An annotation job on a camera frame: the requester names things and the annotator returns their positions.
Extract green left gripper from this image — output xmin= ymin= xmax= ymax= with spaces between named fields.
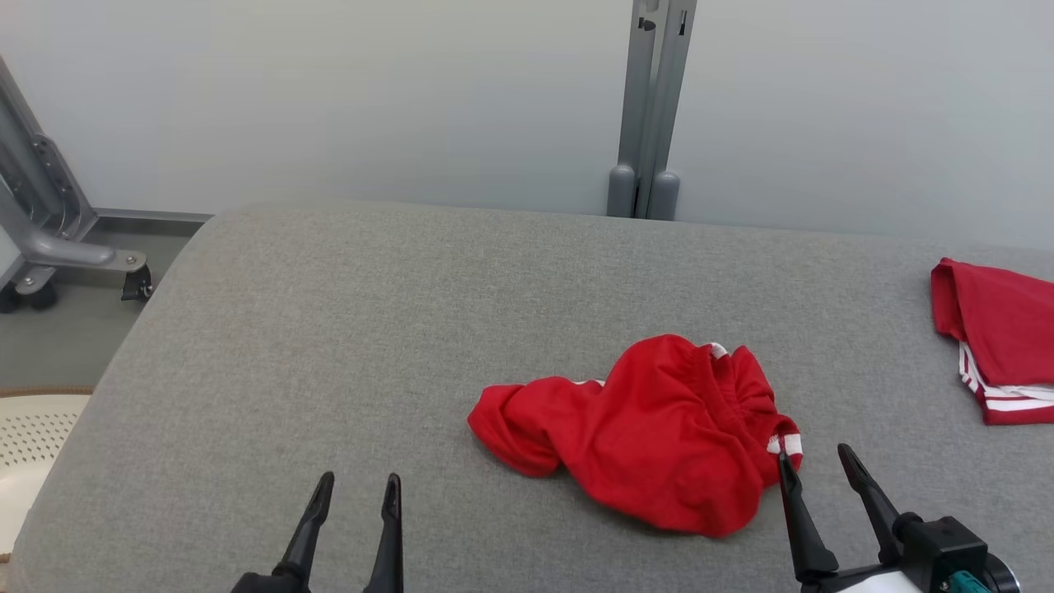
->
xmin=231 ymin=471 xmax=405 ymax=593

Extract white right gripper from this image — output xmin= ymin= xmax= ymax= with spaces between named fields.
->
xmin=777 ymin=443 xmax=936 ymax=593

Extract red shorts white stripes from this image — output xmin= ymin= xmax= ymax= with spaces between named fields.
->
xmin=467 ymin=334 xmax=803 ymax=539

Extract red white t-shirt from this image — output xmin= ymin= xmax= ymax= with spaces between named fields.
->
xmin=930 ymin=258 xmax=1054 ymax=427

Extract white perforated laundry basket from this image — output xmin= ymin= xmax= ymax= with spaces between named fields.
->
xmin=0 ymin=387 xmax=94 ymax=565

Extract grey metal wheeled stand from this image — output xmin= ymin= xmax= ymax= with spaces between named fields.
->
xmin=0 ymin=56 xmax=156 ymax=314

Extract grey metal partition post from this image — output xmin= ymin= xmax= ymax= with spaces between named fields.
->
xmin=606 ymin=0 xmax=699 ymax=222

